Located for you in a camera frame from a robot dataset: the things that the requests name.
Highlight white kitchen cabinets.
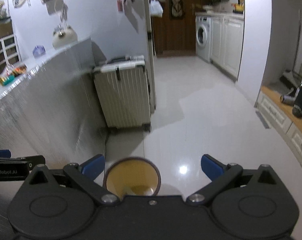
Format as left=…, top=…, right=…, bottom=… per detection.
left=210, top=15, right=244, bottom=79

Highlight yellow trash bin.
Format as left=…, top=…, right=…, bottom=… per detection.
left=103, top=157, right=161, bottom=199

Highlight glass fish tank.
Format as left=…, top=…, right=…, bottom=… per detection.
left=0, top=17, right=13, bottom=38

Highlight white drawer organizer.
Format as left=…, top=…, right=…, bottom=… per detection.
left=0, top=34, right=22, bottom=74

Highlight white cat-shaped ceramic ornament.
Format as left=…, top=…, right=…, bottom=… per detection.
left=53, top=25, right=78, bottom=49

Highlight white ribbed suitcase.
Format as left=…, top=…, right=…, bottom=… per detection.
left=93, top=55, right=151, bottom=132

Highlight blue tissue pack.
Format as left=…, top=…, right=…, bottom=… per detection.
left=32, top=45, right=46, bottom=58

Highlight black power cable on floor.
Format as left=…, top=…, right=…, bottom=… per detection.
left=104, top=129, right=110, bottom=160

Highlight teal round lid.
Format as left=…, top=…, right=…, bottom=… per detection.
left=0, top=75, right=14, bottom=86

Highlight white low drawer cabinet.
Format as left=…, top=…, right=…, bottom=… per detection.
left=256, top=86, right=302, bottom=161

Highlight white front-load washing machine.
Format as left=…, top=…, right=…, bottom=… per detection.
left=195, top=15, right=211, bottom=62

